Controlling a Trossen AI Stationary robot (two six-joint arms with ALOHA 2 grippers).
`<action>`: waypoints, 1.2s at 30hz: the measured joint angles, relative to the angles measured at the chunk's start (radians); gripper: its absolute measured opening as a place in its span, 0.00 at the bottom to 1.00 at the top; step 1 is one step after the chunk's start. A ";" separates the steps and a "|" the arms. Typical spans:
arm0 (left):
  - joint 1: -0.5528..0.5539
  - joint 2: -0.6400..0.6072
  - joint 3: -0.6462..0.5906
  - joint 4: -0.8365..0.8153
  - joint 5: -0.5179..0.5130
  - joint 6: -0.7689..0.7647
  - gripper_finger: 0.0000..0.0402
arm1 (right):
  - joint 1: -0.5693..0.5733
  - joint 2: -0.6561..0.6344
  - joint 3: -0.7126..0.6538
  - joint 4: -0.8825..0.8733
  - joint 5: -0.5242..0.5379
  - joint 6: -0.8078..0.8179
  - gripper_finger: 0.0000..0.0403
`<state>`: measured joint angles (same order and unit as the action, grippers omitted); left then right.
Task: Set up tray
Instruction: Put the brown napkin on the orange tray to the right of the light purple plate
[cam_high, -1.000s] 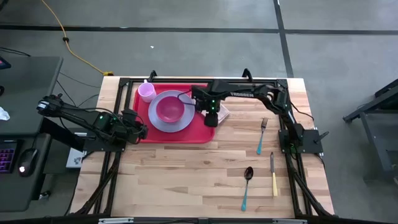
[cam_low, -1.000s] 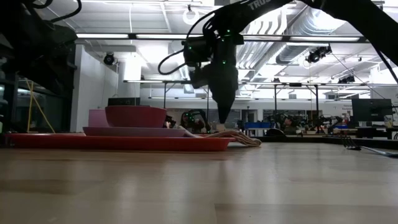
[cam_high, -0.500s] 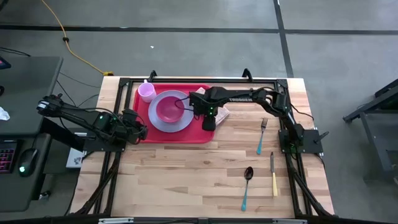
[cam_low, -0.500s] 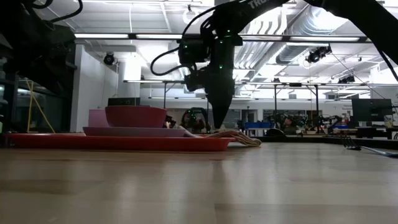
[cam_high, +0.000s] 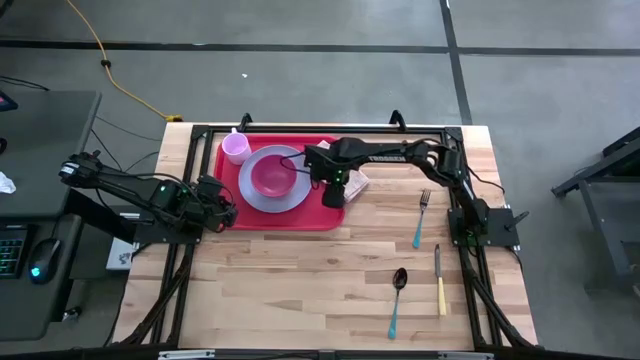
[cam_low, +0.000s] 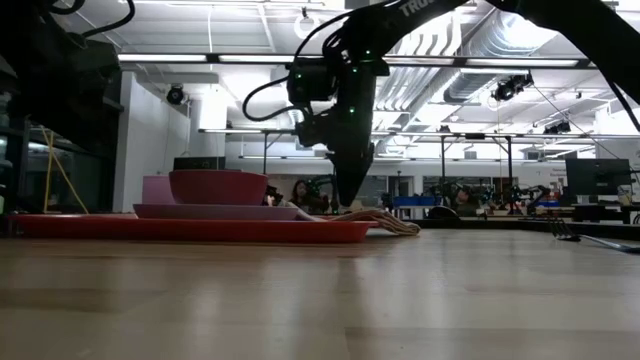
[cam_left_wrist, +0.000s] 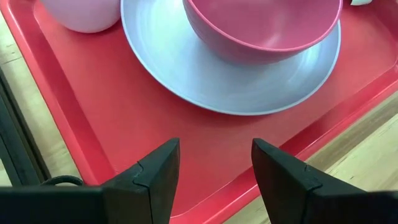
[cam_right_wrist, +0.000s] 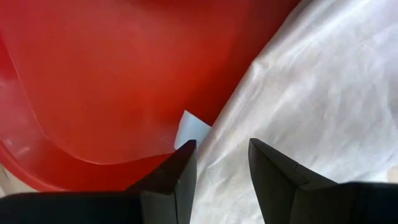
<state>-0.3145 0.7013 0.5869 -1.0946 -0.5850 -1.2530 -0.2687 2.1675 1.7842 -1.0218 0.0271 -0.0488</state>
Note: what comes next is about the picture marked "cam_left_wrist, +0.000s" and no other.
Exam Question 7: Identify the black metal table frame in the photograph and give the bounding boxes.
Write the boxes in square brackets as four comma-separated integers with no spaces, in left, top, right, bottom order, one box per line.
[0,68,52,187]

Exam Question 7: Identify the light pink plastic mug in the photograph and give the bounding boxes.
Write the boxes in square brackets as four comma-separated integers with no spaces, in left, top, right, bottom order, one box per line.
[39,0,122,34]

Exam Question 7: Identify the pink plastic bowl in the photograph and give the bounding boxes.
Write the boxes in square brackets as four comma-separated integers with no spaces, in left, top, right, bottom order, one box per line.
[182,0,343,65]

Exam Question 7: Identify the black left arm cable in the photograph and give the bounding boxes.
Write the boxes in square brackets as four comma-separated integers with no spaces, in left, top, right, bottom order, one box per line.
[40,175,85,187]

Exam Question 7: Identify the lilac plastic plate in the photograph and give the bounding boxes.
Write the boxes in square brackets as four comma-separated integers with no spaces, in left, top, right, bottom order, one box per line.
[120,0,342,116]

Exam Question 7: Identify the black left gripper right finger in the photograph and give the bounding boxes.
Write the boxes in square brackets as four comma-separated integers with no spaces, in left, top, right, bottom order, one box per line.
[251,138,398,224]

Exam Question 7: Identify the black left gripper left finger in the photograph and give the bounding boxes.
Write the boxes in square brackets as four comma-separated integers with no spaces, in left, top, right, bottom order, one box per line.
[0,138,181,224]

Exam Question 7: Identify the red plastic tray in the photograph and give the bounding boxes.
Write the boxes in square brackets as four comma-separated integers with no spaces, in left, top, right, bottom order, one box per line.
[0,0,398,224]

